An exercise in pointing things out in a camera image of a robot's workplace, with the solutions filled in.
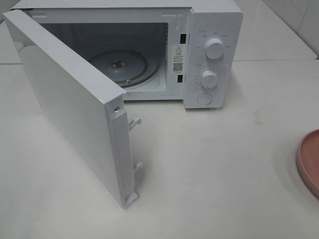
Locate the white timer knob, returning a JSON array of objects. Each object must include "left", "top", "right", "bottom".
[{"left": 200, "top": 70, "right": 219, "bottom": 89}]

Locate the white microwave door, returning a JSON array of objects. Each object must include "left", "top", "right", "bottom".
[{"left": 4, "top": 10, "right": 142, "bottom": 208}]

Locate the pink round plate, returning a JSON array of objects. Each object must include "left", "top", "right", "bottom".
[{"left": 296, "top": 129, "right": 319, "bottom": 199}]

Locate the glass microwave turntable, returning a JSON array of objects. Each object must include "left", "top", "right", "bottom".
[{"left": 89, "top": 50, "right": 160, "bottom": 88}]

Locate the white warning label sticker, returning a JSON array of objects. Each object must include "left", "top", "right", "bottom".
[{"left": 171, "top": 44, "right": 185, "bottom": 74}]

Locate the white microwave oven body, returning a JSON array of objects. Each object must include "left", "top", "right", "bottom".
[{"left": 4, "top": 0, "right": 243, "bottom": 109}]

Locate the white upper power knob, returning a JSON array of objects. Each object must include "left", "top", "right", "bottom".
[{"left": 204, "top": 37, "right": 225, "bottom": 60}]

